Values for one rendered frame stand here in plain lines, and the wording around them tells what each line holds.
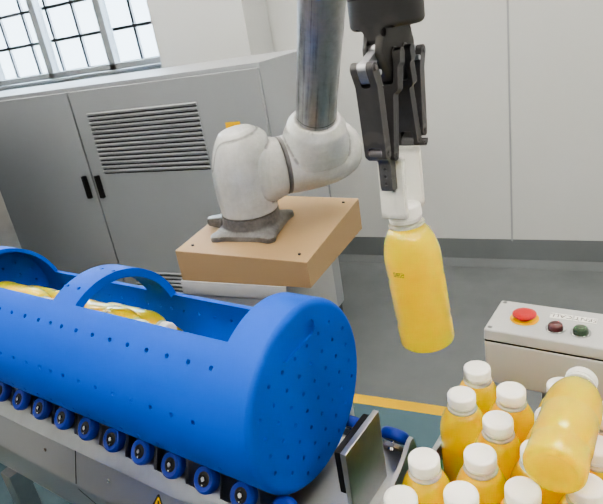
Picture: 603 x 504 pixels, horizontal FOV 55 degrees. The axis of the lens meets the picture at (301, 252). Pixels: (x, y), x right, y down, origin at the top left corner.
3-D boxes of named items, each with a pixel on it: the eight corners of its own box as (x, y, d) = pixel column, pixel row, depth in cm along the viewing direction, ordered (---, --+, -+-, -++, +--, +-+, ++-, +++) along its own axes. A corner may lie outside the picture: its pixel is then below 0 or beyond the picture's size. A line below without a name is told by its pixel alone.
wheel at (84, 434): (88, 412, 109) (79, 412, 107) (103, 418, 106) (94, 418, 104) (81, 436, 108) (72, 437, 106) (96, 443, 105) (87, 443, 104)
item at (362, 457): (373, 471, 90) (364, 406, 85) (387, 475, 89) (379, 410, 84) (342, 518, 83) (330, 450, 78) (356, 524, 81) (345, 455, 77)
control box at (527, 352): (503, 349, 102) (501, 298, 98) (632, 373, 91) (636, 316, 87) (485, 381, 95) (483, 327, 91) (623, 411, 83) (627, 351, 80)
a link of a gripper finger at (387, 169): (394, 141, 60) (381, 149, 58) (398, 188, 62) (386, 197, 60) (381, 142, 61) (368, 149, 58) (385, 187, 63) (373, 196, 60)
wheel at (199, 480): (203, 459, 92) (195, 460, 90) (224, 468, 89) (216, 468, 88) (196, 488, 91) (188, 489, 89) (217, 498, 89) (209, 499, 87)
